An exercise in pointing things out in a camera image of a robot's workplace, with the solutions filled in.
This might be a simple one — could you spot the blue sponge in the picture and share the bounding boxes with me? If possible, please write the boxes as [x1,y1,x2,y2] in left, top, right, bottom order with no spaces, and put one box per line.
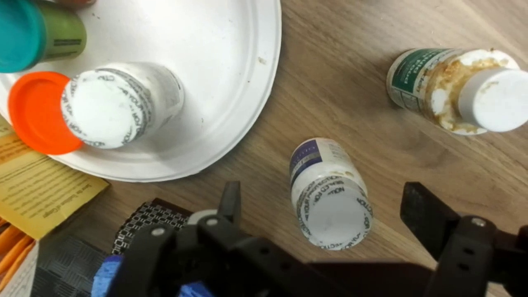
[89,255,215,297]

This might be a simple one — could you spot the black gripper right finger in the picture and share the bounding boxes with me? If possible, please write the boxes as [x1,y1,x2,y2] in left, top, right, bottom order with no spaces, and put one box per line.
[401,182,528,297]

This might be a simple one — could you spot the yellow open cardboard box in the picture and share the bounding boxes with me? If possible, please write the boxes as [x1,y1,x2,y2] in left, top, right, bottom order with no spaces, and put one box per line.
[0,118,111,297]

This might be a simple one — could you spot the white paper plate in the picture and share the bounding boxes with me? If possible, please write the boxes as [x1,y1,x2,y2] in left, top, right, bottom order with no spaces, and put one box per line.
[0,0,284,185]

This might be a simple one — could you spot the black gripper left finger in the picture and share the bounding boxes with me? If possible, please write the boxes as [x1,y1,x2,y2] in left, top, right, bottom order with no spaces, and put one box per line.
[109,180,343,297]

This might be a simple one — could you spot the small white pill bottle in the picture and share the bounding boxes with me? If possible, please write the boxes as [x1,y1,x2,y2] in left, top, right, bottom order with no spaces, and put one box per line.
[289,137,375,253]

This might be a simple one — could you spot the blue box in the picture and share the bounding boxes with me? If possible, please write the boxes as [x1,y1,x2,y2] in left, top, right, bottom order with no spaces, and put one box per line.
[31,199,195,297]

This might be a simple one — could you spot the large white pill bottle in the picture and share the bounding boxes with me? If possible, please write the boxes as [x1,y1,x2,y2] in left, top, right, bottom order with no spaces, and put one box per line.
[59,62,187,151]

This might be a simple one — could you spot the red lid spice jar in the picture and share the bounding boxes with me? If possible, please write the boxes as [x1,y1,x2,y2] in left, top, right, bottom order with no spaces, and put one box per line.
[7,71,86,157]

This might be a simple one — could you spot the green label white bottle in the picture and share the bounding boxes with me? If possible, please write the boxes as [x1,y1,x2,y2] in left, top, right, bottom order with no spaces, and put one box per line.
[386,47,528,137]

